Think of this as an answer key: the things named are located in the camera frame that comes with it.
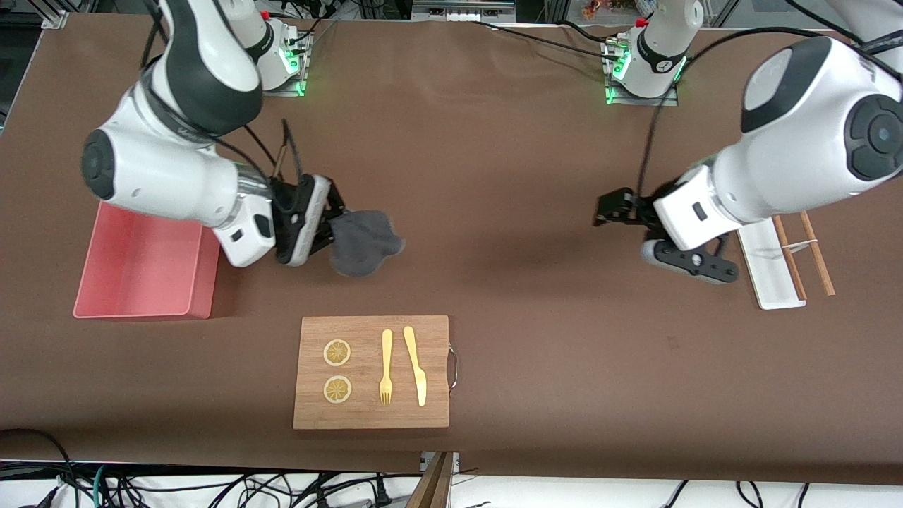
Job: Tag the white band joining rods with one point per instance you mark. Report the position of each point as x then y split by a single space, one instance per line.
801 245

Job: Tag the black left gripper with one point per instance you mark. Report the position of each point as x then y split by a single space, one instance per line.
630 209

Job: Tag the lemon slice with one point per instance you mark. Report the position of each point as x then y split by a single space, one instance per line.
337 353
337 390

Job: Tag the grey metal frame rail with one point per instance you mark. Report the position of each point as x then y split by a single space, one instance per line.
462 13

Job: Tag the pink plastic bin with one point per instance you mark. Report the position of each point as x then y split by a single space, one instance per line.
141 275

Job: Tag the yellow plastic fork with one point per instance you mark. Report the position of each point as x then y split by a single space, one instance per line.
386 346

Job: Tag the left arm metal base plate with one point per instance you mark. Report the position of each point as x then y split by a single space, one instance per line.
663 101

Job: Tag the brown wooden post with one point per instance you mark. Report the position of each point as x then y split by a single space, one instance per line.
432 487

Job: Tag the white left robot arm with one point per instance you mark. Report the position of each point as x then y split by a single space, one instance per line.
811 141

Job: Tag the yellow plastic knife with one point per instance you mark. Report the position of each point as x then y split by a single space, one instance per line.
420 388

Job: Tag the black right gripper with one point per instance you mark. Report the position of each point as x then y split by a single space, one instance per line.
285 197

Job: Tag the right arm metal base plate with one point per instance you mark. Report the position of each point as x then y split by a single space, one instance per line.
282 91

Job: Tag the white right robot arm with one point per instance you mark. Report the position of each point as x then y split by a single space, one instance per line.
176 162

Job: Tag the white rectangular tray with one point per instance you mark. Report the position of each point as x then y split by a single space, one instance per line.
772 282

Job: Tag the grey cloth with pink underside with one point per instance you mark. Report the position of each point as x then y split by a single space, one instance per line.
363 243

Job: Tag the aluminium corner bracket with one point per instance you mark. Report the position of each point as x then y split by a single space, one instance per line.
55 21

